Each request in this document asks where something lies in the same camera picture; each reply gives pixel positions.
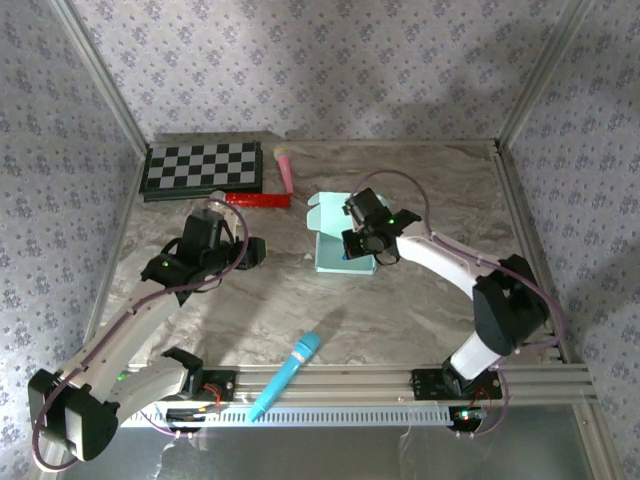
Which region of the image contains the red glitter tube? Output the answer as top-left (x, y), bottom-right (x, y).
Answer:
top-left (224, 192), bottom-right (292, 210)

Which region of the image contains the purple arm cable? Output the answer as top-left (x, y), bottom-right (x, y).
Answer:
top-left (31, 204), bottom-right (251, 474)
top-left (352, 169), bottom-right (569, 439)

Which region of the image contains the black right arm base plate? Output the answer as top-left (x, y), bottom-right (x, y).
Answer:
top-left (410, 368), bottom-right (503, 401)

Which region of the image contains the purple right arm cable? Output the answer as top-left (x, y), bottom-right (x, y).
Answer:
top-left (352, 169), bottom-right (569, 439)

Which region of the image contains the blue toy microphone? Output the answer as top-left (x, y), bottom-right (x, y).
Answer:
top-left (247, 331), bottom-right (322, 424)

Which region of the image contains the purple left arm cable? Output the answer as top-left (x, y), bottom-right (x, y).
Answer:
top-left (31, 204), bottom-right (251, 474)

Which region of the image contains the slotted grey cable duct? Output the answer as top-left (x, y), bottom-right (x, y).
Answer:
top-left (119, 405), bottom-right (464, 429)

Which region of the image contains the light teal paper box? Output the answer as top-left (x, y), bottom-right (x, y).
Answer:
top-left (306, 191), bottom-right (389, 276)

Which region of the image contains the black controller board with LED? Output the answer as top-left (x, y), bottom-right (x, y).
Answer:
top-left (451, 405), bottom-right (489, 434)

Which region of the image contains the aluminium front frame rail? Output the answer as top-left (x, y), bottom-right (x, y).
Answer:
top-left (53, 363), bottom-right (599, 407)

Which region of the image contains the aluminium side frame rail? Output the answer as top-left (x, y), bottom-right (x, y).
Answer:
top-left (74, 144), bottom-right (151, 366)
top-left (492, 139), bottom-right (571, 364)

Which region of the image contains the grey metal sheet shelf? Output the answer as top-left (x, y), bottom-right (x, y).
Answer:
top-left (37, 404), bottom-right (624, 480)

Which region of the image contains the black and white chessboard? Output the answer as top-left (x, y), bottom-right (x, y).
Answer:
top-left (138, 141), bottom-right (265, 204)

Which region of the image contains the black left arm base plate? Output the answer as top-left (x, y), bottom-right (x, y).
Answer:
top-left (189, 368), bottom-right (237, 402)

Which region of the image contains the aluminium frame post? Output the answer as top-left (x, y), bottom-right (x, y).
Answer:
top-left (47, 0), bottom-right (151, 151)
top-left (497, 0), bottom-right (599, 149)

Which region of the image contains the aluminium back frame rail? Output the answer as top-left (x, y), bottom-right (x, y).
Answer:
top-left (149, 130), bottom-right (501, 147)

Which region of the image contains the pink toy microphone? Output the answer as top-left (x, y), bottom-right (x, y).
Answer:
top-left (273, 143), bottom-right (296, 195)

